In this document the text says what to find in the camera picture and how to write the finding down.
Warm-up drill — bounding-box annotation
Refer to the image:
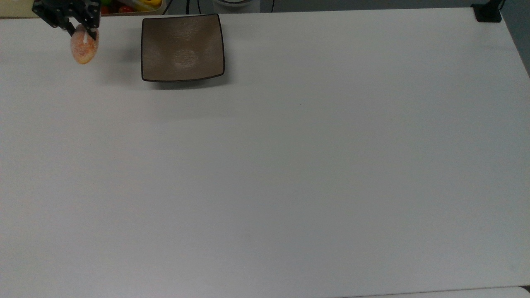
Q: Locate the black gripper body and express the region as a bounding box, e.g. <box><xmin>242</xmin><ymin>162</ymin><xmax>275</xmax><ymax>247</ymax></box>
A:
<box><xmin>32</xmin><ymin>0</ymin><xmax>101</xmax><ymax>18</ymax></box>

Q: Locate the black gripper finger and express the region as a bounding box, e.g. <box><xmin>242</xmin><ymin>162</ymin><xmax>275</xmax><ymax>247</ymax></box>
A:
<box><xmin>82</xmin><ymin>8</ymin><xmax>101</xmax><ymax>41</ymax></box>
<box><xmin>49</xmin><ymin>14</ymin><xmax>77</xmax><ymax>37</ymax></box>

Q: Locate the oval orange-brown bread roll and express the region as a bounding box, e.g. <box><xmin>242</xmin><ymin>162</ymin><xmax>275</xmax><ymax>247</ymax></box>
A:
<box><xmin>70</xmin><ymin>24</ymin><xmax>100</xmax><ymax>65</ymax></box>

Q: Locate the square brown ceramic plate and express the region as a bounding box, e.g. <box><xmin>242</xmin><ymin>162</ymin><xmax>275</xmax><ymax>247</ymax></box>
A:
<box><xmin>141</xmin><ymin>14</ymin><xmax>226</xmax><ymax>83</ymax></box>

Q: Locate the beige box of toy food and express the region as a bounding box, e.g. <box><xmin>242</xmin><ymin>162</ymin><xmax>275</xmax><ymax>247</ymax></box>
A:
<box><xmin>99</xmin><ymin>0</ymin><xmax>167</xmax><ymax>17</ymax></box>

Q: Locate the yellow toy banana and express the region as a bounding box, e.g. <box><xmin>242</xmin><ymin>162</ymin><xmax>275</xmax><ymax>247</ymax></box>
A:
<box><xmin>133</xmin><ymin>0</ymin><xmax>162</xmax><ymax>12</ymax></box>

